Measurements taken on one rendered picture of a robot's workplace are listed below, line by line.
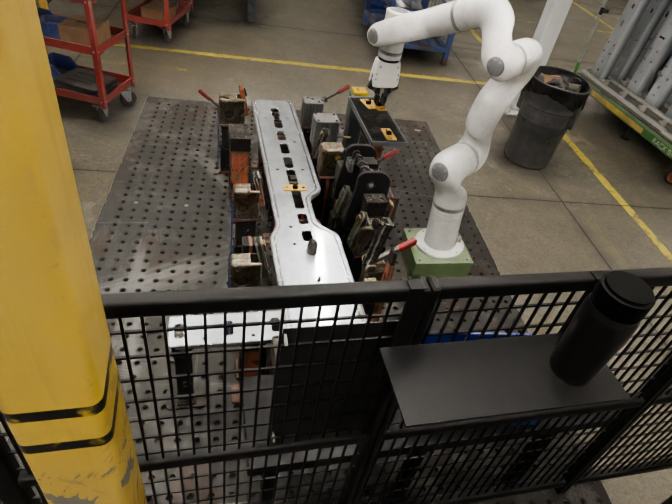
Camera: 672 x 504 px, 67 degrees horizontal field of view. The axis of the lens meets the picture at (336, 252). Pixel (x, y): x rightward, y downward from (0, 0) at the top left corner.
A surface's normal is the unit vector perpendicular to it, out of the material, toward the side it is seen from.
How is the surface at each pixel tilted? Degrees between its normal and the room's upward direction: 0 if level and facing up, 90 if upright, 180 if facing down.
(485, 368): 0
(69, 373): 90
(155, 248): 0
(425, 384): 0
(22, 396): 90
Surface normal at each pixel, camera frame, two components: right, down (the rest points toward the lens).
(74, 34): -0.02, 0.65
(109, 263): 0.15, -0.75
